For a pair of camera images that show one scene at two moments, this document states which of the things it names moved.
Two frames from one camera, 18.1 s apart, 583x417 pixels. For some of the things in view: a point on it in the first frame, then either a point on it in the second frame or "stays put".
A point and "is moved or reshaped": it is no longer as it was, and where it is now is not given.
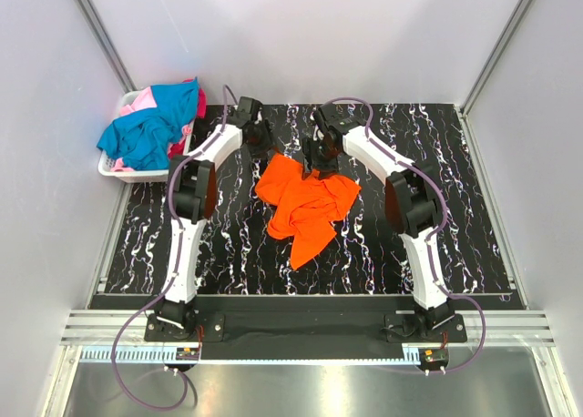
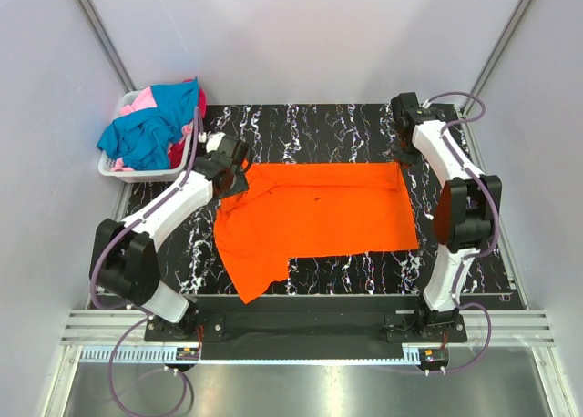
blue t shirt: (142, 138) stays put
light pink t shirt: (144, 100) stays put
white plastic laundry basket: (106, 164) stays put
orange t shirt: (302, 206) is moved or reshaped
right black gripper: (308, 152) -> (405, 159)
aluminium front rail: (501, 329) stays put
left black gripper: (268, 145) -> (240, 185)
